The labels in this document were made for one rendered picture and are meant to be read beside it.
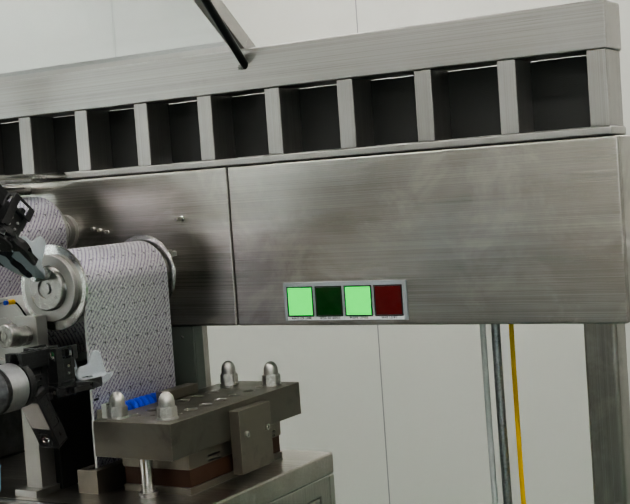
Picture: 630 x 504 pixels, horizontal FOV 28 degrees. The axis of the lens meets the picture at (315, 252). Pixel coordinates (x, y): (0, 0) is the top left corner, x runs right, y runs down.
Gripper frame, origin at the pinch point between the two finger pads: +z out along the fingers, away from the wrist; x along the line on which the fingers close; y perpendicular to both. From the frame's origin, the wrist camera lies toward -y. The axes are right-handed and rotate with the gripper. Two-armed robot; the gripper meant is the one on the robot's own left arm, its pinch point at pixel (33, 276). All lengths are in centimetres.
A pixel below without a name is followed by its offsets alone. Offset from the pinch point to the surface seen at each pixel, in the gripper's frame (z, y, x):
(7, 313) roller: 7.9, -2.1, 11.3
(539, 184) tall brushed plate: 23, 31, -77
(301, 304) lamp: 34.0, 16.1, -30.1
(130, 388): 25.8, -6.7, -6.1
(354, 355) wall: 243, 130, 90
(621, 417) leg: 62, 10, -83
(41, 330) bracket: 7.6, -5.9, 1.1
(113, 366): 19.7, -5.8, -6.2
